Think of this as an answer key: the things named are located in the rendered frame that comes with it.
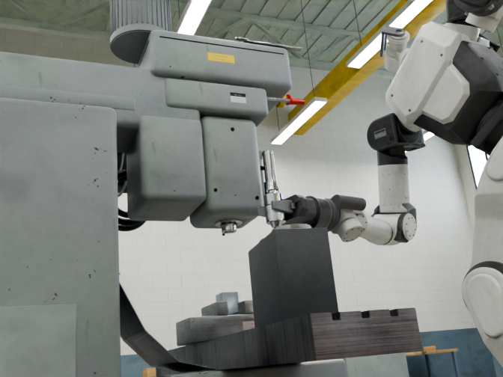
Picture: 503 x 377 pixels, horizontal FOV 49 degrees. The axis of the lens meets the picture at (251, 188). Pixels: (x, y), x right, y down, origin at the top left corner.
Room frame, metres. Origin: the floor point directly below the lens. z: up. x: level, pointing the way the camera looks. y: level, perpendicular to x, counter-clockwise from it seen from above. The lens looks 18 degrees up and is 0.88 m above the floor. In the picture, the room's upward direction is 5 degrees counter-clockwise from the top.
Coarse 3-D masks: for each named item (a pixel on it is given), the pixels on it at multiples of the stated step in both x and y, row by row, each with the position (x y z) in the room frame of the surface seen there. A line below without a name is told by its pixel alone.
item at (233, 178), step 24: (216, 120) 1.56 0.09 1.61; (240, 120) 1.59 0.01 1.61; (216, 144) 1.55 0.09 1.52; (240, 144) 1.59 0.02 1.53; (216, 168) 1.55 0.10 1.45; (240, 168) 1.58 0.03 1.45; (216, 192) 1.55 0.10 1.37; (240, 192) 1.58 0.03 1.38; (192, 216) 1.67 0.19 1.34; (216, 216) 1.59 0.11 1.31; (240, 216) 1.61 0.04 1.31
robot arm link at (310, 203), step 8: (296, 200) 1.27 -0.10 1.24; (304, 200) 1.27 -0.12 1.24; (312, 200) 1.31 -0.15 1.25; (320, 200) 1.34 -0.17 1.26; (328, 200) 1.36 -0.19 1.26; (296, 208) 1.28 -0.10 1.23; (304, 208) 1.27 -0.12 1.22; (312, 208) 1.31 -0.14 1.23; (320, 208) 1.33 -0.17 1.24; (328, 208) 1.34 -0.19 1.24; (288, 216) 1.30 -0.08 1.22; (296, 216) 1.28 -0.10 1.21; (304, 216) 1.29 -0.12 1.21; (312, 216) 1.31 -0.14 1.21; (320, 216) 1.33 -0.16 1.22; (328, 216) 1.34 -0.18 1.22; (312, 224) 1.35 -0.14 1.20; (320, 224) 1.35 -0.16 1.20; (328, 224) 1.36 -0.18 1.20
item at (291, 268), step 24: (264, 240) 1.19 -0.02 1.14; (288, 240) 1.13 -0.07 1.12; (312, 240) 1.14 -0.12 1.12; (264, 264) 1.21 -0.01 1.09; (288, 264) 1.13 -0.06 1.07; (312, 264) 1.14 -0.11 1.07; (264, 288) 1.22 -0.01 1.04; (288, 288) 1.12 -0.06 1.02; (312, 288) 1.14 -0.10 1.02; (264, 312) 1.24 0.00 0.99; (288, 312) 1.12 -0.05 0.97; (312, 312) 1.14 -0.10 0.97; (336, 312) 1.15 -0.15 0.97
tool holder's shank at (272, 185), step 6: (270, 150) 1.28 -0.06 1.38; (264, 156) 1.28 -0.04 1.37; (270, 156) 1.28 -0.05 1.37; (270, 162) 1.28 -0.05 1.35; (270, 168) 1.28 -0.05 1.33; (270, 174) 1.28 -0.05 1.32; (270, 180) 1.28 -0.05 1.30; (270, 186) 1.28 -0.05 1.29; (276, 186) 1.28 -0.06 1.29; (270, 192) 1.28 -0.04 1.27
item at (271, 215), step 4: (272, 196) 1.27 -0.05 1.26; (276, 196) 1.27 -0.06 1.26; (280, 196) 1.27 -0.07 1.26; (264, 200) 1.28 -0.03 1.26; (268, 200) 1.27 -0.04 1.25; (264, 204) 1.29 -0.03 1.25; (268, 204) 1.27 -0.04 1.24; (268, 208) 1.27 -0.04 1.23; (268, 212) 1.27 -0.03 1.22; (272, 212) 1.27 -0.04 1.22; (276, 212) 1.27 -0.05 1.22; (280, 212) 1.27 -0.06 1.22; (268, 216) 1.28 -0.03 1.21; (272, 216) 1.27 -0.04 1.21; (276, 216) 1.27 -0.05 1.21; (280, 216) 1.27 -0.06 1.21; (284, 216) 1.28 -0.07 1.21; (268, 220) 1.28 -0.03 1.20; (272, 220) 1.27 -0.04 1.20; (276, 220) 1.27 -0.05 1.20; (280, 220) 1.27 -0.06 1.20; (284, 220) 1.28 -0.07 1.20
